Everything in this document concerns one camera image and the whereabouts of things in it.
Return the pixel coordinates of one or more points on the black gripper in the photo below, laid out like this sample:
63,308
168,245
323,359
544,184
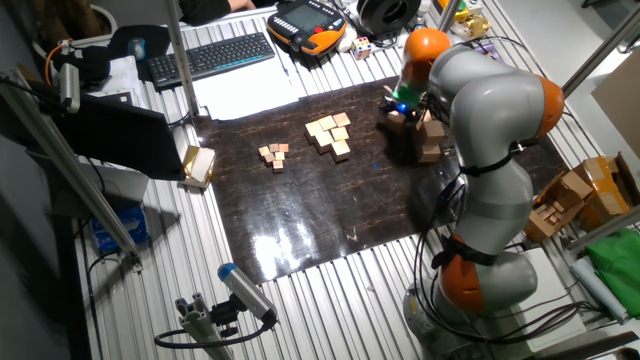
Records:
400,106

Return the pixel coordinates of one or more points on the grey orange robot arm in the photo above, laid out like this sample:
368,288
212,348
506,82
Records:
495,115

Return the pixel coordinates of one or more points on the forearm in black sleeve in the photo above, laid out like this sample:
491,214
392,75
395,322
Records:
205,10

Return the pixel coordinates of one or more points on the white paper stack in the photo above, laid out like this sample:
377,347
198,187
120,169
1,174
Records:
122,75

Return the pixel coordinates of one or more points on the bare person hand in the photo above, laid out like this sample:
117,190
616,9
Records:
245,4

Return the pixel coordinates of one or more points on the green flange adapter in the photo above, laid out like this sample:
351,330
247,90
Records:
409,95

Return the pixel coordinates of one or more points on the medium wooden cube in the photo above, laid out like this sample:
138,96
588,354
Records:
324,139
342,119
340,150
313,129
327,122
340,133

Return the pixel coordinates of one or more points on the colourful puzzle cube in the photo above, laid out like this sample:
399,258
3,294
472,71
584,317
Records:
361,48

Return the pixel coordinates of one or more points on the white rounded plastic object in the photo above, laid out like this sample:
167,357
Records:
345,42

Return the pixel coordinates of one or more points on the round blue tape measure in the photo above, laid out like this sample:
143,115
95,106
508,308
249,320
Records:
418,26

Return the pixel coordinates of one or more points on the black filament spool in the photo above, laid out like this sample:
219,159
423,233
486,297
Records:
375,17

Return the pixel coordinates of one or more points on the purple plastic bag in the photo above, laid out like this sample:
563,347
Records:
489,50

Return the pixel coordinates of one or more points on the small wooden cube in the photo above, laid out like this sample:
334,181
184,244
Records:
280,155
274,147
277,165
283,147
269,158
264,150

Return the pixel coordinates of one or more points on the gold metal object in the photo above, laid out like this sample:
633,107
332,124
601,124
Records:
475,26

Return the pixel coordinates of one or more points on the yellow green button box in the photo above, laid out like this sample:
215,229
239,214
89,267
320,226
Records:
461,11

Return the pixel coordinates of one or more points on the black marble pattern mat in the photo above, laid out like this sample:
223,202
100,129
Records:
310,215

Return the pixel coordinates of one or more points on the orange black teach pendant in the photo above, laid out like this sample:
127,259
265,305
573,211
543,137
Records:
305,20

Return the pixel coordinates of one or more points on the large white paper sheet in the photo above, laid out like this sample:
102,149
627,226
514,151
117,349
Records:
245,95

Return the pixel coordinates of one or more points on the open cardboard box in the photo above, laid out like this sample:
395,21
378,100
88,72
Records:
567,187

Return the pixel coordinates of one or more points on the black computer keyboard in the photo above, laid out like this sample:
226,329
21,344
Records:
210,57

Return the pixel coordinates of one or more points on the gold white small box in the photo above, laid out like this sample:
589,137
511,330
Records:
202,165

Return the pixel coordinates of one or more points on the cardboard box yellow tape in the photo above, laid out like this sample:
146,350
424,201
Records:
605,190

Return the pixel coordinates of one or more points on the flat cardboard sheet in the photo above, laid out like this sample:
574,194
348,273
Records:
622,105

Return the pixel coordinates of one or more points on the black mouse pad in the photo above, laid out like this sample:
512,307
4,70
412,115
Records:
157,40

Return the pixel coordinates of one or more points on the white paper roll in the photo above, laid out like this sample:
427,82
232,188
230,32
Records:
597,287

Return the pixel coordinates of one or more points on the green cloth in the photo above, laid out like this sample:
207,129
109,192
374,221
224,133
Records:
617,270

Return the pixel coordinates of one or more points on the grey computer mouse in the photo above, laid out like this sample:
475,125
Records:
136,48

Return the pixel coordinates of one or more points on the black laptop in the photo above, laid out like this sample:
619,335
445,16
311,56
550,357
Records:
125,135

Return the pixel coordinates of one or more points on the grey laptop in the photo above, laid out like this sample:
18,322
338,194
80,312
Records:
125,187

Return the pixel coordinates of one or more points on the short aluminium profile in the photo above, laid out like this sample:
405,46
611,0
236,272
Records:
200,325

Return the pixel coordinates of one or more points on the blue tissue pack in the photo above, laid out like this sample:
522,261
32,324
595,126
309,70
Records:
122,227

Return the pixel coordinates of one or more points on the black metal bar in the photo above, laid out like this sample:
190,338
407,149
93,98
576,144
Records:
590,347

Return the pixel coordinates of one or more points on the white round pot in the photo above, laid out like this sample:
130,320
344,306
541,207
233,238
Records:
111,20

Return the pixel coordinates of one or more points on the black cloth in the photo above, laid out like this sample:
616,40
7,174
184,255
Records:
85,65

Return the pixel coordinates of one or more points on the aluminium frame beam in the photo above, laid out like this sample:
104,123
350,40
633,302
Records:
607,45
605,230
450,12
181,60
65,165

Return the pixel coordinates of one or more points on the silver camera blue cap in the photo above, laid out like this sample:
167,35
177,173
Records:
245,290

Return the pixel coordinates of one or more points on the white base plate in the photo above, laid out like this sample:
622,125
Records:
555,290

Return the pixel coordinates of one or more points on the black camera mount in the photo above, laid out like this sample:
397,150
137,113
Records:
225,315

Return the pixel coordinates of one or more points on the silver depth camera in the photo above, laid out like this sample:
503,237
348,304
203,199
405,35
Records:
69,87

